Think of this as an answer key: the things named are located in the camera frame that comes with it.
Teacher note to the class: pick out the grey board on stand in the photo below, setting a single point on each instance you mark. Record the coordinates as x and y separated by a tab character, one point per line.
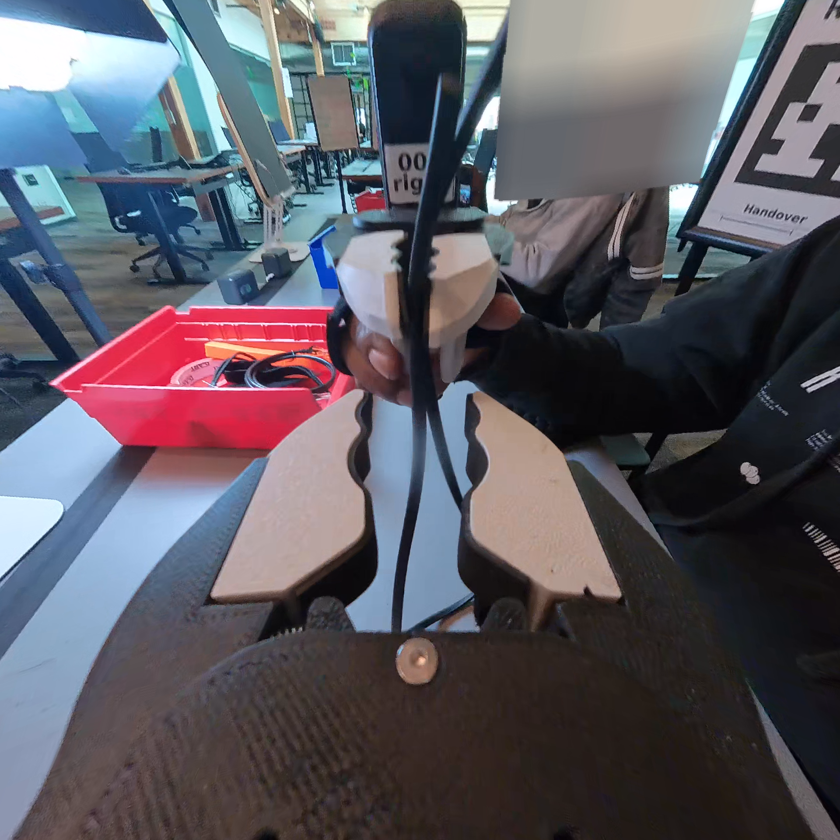
243	111

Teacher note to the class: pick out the blue storage bin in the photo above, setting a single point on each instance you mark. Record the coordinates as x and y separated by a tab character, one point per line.
321	262

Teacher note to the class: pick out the white board stand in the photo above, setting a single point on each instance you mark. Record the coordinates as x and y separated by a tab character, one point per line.
26	531

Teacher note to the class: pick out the studio light panel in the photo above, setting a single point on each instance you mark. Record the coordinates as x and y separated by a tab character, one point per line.
39	59

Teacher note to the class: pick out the person's right forearm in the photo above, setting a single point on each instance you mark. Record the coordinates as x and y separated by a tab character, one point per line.
623	374

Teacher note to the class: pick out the red storage bin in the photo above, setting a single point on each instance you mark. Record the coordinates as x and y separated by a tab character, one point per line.
164	420
371	202

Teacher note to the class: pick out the tape roll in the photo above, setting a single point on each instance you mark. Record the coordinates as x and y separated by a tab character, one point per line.
187	374

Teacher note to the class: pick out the framed marker sign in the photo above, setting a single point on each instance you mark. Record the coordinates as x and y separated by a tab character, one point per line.
787	131

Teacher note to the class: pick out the orange box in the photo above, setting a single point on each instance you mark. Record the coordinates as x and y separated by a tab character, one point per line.
249	350

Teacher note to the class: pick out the dark grey cube charger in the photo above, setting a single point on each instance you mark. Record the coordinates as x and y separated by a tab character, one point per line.
277	262
237	287

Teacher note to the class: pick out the wooden office desk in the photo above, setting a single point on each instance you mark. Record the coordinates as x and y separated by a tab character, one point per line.
164	176

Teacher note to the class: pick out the person's right hand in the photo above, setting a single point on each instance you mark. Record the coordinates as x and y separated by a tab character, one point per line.
380	367

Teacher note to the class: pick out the black office chair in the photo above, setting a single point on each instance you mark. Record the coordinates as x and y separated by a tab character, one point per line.
151	216

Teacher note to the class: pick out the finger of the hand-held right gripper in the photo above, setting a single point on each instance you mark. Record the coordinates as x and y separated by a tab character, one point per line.
459	289
371	282

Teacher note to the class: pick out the black light stand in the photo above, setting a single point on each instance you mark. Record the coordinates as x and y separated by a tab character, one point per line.
49	272

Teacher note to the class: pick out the brown whiteboard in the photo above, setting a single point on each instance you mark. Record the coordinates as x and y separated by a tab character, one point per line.
333	111

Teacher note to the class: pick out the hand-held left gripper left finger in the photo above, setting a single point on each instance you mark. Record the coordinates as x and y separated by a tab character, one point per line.
302	505

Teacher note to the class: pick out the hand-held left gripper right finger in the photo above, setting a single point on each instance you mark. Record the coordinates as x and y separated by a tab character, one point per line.
531	512

